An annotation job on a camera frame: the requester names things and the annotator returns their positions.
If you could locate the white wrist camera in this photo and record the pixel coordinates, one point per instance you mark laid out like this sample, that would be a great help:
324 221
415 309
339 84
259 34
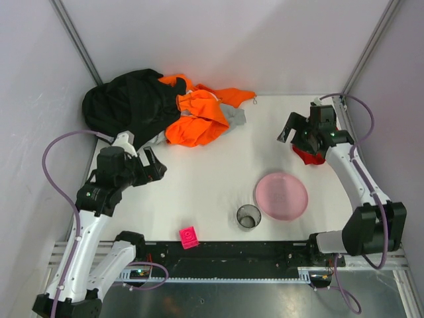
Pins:
316 102
125 141

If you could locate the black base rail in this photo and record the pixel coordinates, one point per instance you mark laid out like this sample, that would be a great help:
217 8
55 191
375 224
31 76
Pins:
236 256

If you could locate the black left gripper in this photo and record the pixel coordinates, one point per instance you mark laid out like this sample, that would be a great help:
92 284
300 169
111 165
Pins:
142 169

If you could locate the right aluminium frame post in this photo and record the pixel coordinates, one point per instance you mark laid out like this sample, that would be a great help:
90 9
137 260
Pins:
380 29

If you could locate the white cable duct strip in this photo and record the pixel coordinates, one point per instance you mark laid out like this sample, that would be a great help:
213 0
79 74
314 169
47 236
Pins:
136 278

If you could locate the magenta cube block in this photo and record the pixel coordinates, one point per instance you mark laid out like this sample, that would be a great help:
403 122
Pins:
188 238

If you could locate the grey cloth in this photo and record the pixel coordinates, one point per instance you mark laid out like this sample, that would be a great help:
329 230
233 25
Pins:
232 117

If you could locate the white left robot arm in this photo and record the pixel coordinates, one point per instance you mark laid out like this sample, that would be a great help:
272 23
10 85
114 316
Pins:
78 288

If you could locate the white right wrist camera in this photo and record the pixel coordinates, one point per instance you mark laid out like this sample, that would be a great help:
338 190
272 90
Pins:
316 102

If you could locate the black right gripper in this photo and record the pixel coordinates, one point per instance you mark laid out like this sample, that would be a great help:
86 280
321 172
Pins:
301 133

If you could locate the red cloth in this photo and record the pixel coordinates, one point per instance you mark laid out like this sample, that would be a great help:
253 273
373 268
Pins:
308 159

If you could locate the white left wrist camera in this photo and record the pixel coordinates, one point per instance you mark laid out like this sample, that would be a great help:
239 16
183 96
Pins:
125 141

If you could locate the left aluminium frame post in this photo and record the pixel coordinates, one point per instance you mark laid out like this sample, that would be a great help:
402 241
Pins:
71 30

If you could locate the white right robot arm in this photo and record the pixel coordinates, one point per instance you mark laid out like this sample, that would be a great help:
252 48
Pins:
376 224

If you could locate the black cloth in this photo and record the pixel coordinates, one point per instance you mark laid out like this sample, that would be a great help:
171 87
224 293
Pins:
137 102

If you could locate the orange zip jacket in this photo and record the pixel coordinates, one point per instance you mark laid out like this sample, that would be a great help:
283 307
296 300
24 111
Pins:
201 101

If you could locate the pink plate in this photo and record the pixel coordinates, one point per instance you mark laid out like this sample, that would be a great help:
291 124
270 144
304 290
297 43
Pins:
281 196

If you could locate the aluminium frame post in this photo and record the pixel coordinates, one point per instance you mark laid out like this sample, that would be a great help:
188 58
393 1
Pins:
380 29
71 30

